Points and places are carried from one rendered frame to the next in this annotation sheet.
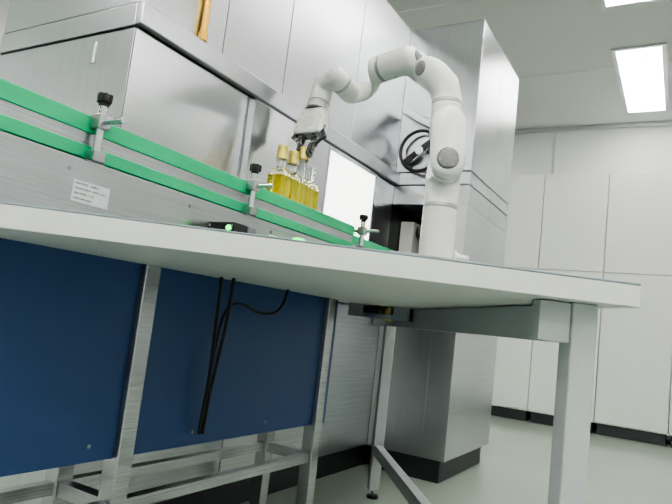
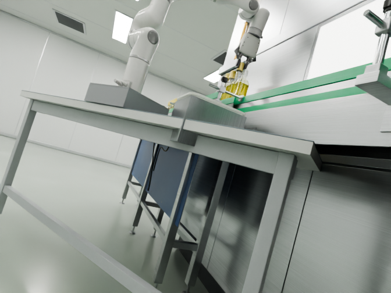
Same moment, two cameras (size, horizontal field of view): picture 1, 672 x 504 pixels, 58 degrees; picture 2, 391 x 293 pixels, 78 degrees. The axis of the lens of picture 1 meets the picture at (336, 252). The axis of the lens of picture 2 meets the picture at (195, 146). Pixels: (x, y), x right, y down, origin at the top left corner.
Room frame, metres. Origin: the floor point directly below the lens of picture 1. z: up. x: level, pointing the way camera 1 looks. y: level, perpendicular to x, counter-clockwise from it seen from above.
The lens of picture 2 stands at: (2.59, -0.90, 0.62)
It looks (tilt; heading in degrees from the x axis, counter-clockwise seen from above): 4 degrees up; 128
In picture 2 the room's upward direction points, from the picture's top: 16 degrees clockwise
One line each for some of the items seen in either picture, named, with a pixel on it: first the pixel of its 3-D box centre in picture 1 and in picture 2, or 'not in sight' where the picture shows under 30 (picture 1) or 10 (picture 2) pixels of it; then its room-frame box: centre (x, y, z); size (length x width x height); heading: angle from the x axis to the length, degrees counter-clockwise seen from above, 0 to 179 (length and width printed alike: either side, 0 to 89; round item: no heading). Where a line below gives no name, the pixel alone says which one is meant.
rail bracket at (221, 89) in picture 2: (355, 233); (225, 93); (2.00, -0.06, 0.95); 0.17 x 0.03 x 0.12; 60
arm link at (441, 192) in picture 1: (443, 180); (143, 45); (1.64, -0.27, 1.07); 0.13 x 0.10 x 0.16; 174
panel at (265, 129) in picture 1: (318, 185); (306, 65); (2.26, 0.10, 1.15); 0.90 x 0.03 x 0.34; 150
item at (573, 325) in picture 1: (423, 441); (92, 197); (1.65, -0.29, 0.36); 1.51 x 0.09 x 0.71; 5
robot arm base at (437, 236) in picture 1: (442, 237); (132, 77); (1.65, -0.29, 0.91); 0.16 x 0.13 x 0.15; 105
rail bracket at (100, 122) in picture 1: (108, 128); not in sight; (1.06, 0.44, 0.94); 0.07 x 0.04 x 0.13; 60
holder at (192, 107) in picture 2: not in sight; (212, 121); (2.07, -0.18, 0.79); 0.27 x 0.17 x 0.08; 60
